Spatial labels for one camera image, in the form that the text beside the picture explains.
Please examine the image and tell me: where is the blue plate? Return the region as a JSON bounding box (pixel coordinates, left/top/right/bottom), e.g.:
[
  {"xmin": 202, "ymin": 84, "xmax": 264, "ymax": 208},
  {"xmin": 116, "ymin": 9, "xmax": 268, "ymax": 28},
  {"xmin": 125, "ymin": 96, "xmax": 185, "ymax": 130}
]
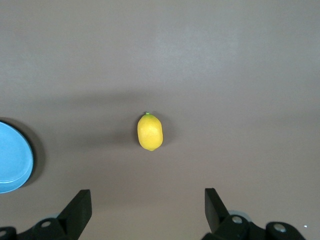
[{"xmin": 0, "ymin": 117, "xmax": 36, "ymax": 195}]

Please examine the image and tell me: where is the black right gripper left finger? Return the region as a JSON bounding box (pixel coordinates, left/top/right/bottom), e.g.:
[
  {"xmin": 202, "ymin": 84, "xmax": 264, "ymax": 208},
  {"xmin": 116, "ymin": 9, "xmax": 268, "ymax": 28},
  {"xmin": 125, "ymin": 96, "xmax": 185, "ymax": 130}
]
[{"xmin": 0, "ymin": 189, "xmax": 93, "ymax": 240}]

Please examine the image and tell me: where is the brown paper table cover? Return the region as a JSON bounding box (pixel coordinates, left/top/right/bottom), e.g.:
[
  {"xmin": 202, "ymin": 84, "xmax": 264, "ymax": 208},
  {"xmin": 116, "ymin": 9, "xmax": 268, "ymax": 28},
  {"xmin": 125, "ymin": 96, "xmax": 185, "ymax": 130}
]
[{"xmin": 0, "ymin": 0, "xmax": 320, "ymax": 240}]

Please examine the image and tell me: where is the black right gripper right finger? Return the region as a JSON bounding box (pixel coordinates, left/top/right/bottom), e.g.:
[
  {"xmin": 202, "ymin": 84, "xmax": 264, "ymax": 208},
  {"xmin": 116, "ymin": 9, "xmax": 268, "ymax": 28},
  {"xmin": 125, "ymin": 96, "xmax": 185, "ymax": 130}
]
[{"xmin": 201, "ymin": 187, "xmax": 307, "ymax": 240}]

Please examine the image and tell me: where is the yellow lemon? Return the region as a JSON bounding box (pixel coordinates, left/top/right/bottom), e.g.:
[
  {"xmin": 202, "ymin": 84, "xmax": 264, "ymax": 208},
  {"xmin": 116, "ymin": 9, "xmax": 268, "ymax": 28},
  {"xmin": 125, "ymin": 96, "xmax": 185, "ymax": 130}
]
[{"xmin": 137, "ymin": 112, "xmax": 164, "ymax": 152}]

